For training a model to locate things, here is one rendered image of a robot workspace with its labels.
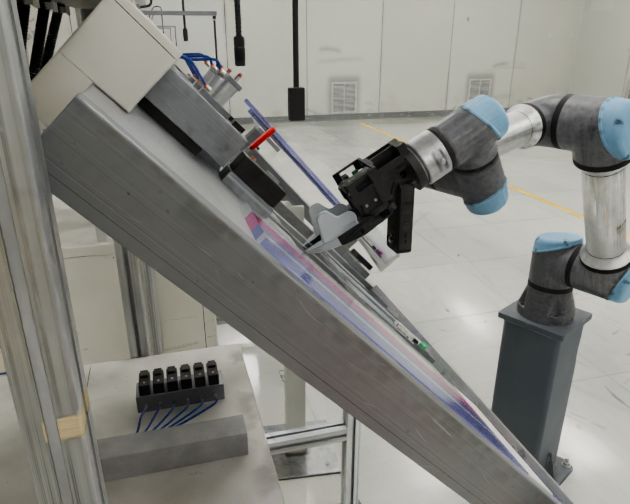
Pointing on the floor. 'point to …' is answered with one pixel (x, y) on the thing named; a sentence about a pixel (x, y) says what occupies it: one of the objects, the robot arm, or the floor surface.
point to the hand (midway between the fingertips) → (314, 248)
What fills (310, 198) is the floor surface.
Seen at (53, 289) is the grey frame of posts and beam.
